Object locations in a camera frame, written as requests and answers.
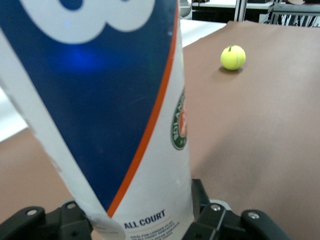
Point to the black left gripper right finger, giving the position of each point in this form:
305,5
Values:
220,225

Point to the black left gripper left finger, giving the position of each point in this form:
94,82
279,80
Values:
50,225

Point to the white blue tennis ball can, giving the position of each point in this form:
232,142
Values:
100,100

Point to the yellow Wilson tennis ball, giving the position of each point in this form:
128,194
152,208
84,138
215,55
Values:
233,58

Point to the brown table mat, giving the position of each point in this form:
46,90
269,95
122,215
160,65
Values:
262,125

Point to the grey rounded object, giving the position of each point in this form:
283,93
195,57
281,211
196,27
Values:
185,8

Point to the aluminium frame post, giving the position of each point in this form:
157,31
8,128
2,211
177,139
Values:
240,11

